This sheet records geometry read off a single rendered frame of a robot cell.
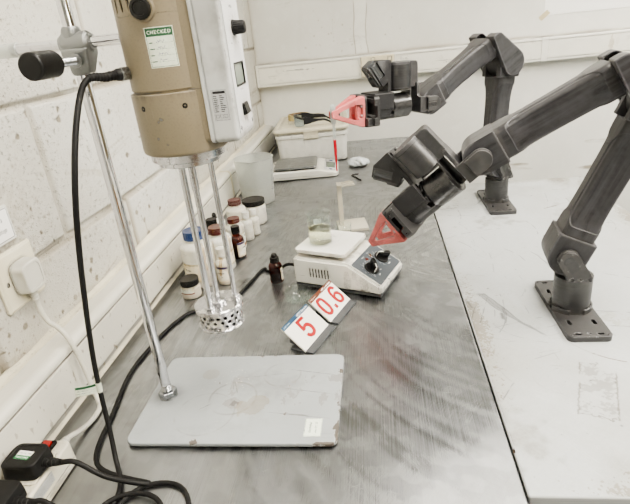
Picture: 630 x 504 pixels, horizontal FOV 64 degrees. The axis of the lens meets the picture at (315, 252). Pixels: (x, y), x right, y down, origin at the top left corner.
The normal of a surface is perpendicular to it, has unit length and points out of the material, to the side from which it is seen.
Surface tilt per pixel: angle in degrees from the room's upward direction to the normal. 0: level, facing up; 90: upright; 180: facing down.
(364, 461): 0
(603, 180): 89
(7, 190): 90
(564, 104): 87
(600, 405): 0
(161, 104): 90
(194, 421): 0
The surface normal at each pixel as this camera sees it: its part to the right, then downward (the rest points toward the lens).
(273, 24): -0.10, 0.41
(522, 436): -0.10, -0.91
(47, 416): 0.99, -0.04
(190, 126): 0.36, 0.34
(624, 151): -0.31, 0.51
